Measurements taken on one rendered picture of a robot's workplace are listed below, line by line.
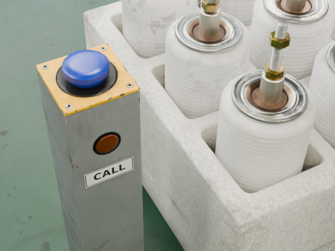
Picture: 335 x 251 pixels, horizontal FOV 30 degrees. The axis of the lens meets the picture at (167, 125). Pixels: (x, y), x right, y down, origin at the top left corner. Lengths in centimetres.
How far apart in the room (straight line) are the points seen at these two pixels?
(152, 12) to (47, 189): 29
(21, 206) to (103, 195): 26
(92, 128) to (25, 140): 40
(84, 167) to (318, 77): 27
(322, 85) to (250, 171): 12
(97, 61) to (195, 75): 17
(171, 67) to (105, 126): 18
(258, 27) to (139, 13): 14
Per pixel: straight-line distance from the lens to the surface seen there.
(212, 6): 67
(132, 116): 55
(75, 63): 54
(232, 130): 62
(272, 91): 61
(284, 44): 58
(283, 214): 65
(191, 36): 69
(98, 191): 61
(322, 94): 68
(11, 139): 94
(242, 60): 69
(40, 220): 84
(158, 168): 77
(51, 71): 56
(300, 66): 76
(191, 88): 69
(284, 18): 73
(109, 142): 56
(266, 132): 60
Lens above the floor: 68
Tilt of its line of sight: 46 degrees down
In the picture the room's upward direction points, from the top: 1 degrees clockwise
